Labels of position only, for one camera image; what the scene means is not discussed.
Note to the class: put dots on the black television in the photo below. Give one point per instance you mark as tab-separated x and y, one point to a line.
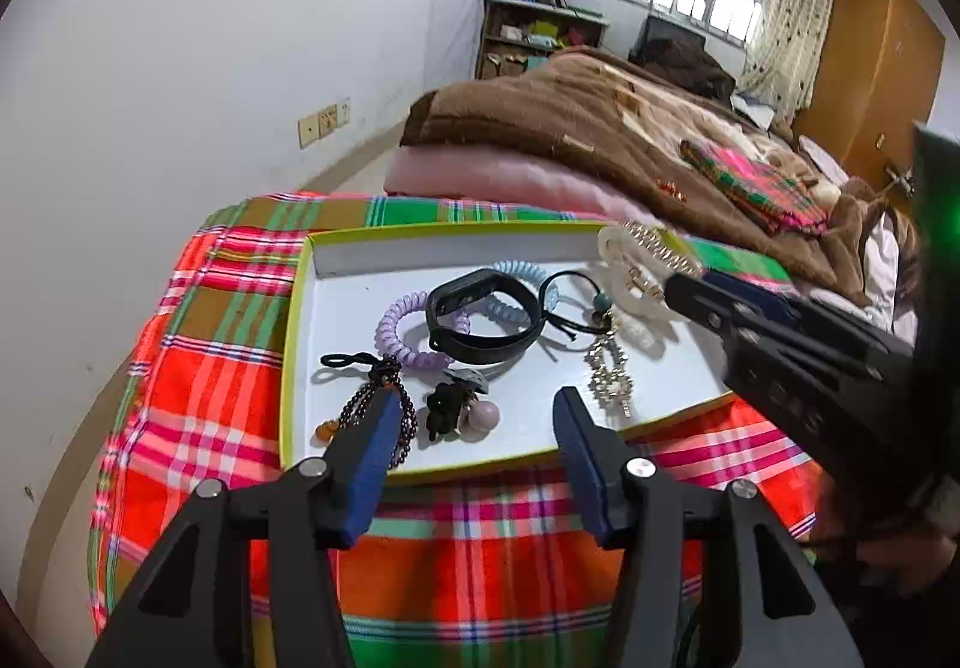
664	30

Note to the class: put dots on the white quilt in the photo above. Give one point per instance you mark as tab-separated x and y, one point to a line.
885	263

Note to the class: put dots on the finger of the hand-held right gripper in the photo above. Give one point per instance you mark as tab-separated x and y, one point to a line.
720	308
750	289

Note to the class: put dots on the small red hair clip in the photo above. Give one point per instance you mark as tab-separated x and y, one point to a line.
670	188

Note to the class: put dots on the rhinestone hair clip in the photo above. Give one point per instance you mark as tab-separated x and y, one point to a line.
609	379

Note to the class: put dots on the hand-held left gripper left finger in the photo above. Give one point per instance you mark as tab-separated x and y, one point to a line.
375	443

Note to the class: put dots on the brown fleece blanket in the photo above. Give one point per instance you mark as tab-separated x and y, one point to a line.
525	105

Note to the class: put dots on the bright plaid cloth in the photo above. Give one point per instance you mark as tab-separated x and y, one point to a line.
210	368

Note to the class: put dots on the cream hair claw clip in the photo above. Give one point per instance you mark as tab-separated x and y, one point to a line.
622	278

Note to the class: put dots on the orange wooden wardrobe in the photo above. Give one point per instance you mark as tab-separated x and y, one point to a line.
877	68

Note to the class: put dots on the patterned cream curtain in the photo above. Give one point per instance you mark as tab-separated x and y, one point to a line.
787	30

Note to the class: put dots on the yellow-green shallow box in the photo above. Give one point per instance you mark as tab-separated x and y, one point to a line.
360	308

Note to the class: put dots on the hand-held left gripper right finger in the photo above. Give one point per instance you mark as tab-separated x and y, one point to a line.
581	458

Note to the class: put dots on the black elastic tie with beads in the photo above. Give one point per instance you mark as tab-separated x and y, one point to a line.
600	300

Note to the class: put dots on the pink quilt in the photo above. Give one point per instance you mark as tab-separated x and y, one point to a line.
487	176

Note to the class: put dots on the dark brown cloth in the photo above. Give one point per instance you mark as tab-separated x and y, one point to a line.
690	71

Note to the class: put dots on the black wristband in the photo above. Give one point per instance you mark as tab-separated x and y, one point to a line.
480	347

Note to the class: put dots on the folded plaid cloth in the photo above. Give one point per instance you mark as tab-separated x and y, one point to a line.
750	184

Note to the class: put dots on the beige wall socket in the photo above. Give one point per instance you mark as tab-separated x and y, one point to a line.
324	122

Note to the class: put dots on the wooden shelf unit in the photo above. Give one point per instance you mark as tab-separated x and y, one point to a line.
525	38

